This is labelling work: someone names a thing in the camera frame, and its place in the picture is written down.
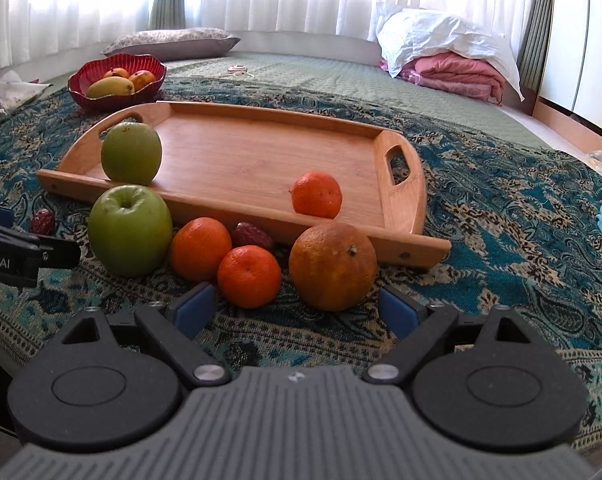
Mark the floral grey pillow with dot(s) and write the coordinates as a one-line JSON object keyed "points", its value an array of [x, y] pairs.
{"points": [[171, 42]]}

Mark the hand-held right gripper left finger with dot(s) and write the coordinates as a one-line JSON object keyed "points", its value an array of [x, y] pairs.
{"points": [[193, 310]]}

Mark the white and pink bedding pile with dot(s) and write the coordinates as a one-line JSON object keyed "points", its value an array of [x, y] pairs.
{"points": [[431, 35]]}

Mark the white wardrobe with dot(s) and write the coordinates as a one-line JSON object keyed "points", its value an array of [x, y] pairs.
{"points": [[581, 35]]}

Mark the red scalloped bowl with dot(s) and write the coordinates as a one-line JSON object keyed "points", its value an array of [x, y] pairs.
{"points": [[106, 102]]}

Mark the small orange-red mango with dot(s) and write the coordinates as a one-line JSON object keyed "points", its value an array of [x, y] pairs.
{"points": [[143, 80], [117, 72]]}

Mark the green quilted bedspread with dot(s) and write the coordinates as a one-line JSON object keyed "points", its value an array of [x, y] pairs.
{"points": [[331, 80]]}

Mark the dull green apple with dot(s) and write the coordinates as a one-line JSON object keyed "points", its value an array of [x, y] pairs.
{"points": [[131, 155]]}

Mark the beige scissors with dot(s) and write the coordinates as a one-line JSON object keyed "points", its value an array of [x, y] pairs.
{"points": [[238, 71]]}

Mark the bright green apple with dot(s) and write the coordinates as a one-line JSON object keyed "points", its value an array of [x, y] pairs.
{"points": [[128, 235]]}

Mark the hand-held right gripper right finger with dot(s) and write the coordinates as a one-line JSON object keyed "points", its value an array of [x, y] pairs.
{"points": [[396, 312]]}

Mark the teal paisley blanket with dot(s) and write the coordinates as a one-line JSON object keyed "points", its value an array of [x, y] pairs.
{"points": [[481, 210]]}

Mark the large orange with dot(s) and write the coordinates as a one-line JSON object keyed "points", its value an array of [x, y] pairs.
{"points": [[331, 267]]}

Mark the yellow mango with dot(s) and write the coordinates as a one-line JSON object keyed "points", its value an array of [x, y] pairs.
{"points": [[108, 87]]}

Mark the folded pink blanket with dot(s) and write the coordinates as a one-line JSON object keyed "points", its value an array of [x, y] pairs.
{"points": [[456, 75]]}

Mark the dark red date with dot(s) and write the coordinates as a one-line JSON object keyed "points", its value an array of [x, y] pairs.
{"points": [[43, 221], [251, 236]]}

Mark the white printed plastic bag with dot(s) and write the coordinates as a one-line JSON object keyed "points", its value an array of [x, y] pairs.
{"points": [[16, 90]]}

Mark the small orange tangerine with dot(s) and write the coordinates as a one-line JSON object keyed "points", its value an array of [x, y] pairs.
{"points": [[248, 277], [198, 250], [317, 195]]}

